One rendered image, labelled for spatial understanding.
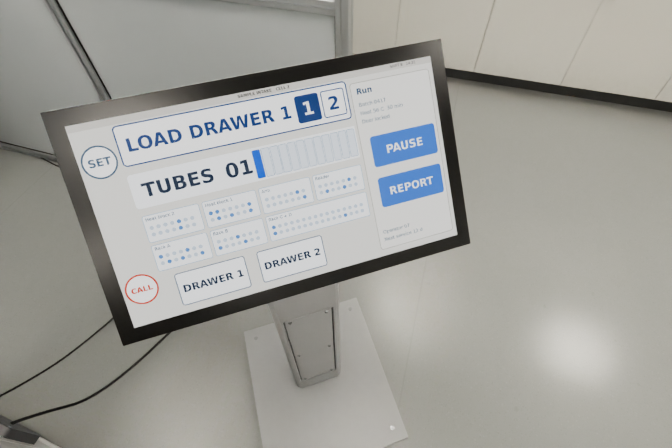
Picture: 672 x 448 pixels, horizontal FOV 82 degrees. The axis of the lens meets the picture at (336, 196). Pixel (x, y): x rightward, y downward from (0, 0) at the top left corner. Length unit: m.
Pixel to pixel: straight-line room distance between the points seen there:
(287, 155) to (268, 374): 1.09
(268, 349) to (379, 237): 1.03
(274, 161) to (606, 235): 1.80
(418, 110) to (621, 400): 1.42
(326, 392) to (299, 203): 1.02
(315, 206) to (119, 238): 0.25
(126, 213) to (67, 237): 1.63
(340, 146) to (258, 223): 0.15
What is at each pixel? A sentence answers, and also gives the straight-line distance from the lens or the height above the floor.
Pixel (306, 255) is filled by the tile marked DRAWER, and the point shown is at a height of 1.00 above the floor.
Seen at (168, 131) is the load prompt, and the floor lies 1.16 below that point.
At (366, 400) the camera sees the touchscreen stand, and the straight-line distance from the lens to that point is 1.48.
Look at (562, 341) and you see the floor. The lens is 1.77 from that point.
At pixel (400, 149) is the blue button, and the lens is 0.57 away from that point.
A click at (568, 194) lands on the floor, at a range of 2.22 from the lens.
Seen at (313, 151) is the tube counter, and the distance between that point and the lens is 0.53.
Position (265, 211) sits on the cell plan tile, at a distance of 0.54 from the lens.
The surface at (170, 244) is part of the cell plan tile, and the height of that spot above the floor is 1.05.
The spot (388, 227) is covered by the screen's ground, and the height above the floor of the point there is 1.01.
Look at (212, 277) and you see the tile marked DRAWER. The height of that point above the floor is 1.01.
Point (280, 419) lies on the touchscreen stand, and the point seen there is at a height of 0.04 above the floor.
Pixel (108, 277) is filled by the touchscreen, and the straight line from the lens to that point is 0.58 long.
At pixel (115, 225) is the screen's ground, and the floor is 1.08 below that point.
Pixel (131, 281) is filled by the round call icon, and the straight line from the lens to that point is 0.58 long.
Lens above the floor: 1.48
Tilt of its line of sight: 51 degrees down
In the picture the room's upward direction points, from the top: 1 degrees counter-clockwise
